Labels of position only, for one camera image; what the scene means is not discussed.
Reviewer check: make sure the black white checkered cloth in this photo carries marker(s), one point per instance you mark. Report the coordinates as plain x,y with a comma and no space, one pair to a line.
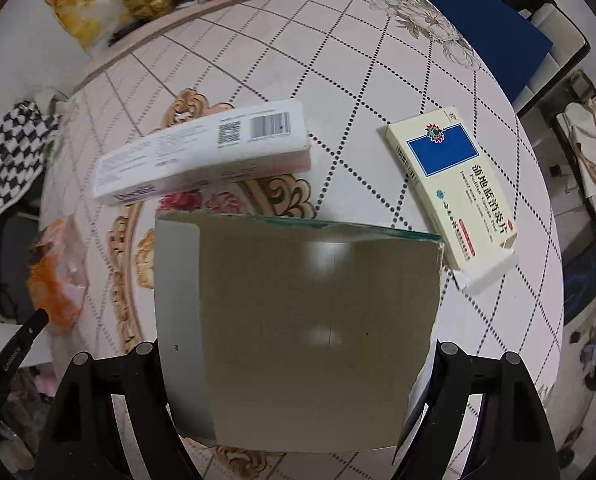
13,155

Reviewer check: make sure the dark folding cot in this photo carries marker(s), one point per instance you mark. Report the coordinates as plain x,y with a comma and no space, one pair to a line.
13,270

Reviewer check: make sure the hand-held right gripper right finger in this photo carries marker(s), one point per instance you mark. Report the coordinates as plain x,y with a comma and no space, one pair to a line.
452,375

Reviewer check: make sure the yellow snack bag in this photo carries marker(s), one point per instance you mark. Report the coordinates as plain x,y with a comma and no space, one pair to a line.
88,5

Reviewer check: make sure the table with floral tablecloth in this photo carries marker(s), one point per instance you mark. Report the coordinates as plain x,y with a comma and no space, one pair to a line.
357,85

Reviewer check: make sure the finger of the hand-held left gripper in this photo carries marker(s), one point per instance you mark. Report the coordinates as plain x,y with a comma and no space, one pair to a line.
25,337

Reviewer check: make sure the white green carton box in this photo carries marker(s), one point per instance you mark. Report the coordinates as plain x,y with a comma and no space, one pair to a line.
303,335

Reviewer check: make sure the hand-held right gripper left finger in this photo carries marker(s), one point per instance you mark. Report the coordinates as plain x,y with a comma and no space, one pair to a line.
143,375

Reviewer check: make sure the black blue floor board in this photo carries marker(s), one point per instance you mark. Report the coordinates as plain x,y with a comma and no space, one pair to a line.
582,282

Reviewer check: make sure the chair with beige cloth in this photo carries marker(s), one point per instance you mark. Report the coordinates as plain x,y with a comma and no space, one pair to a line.
590,160

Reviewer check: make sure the long white toothpaste box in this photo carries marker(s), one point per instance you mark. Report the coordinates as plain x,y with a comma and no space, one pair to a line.
203,155

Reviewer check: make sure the orange clear plastic bag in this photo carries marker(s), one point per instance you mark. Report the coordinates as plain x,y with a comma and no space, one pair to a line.
58,275

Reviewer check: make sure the yellow blue medicine box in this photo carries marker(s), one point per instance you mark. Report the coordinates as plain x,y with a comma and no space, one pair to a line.
457,185

